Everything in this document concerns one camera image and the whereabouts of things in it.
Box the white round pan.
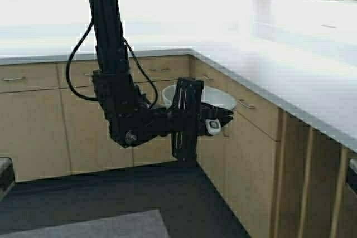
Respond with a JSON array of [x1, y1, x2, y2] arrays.
[[162, 85, 237, 110]]

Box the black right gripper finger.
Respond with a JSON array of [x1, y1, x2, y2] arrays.
[[199, 115, 233, 137]]

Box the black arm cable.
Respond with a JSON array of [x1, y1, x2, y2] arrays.
[[65, 17, 101, 102]]

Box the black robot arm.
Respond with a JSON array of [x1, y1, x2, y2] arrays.
[[89, 0, 233, 162]]

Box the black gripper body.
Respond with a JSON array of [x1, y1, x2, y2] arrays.
[[158, 78, 204, 163]]

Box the wooden lower cabinets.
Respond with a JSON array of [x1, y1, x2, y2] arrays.
[[1, 55, 356, 237]]

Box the black right base corner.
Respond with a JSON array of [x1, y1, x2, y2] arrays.
[[346, 158, 356, 193]]

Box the black base corner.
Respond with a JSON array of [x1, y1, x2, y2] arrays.
[[346, 158, 356, 193], [1, 158, 15, 201]]

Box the black left base corner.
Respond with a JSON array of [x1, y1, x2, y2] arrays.
[[1, 158, 15, 201]]

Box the grey floor mat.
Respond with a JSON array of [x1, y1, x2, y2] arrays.
[[1, 210, 170, 237]]

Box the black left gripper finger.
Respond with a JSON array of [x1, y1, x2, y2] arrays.
[[200, 103, 233, 118]]

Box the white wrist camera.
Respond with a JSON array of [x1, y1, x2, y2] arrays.
[[205, 119, 221, 135]]

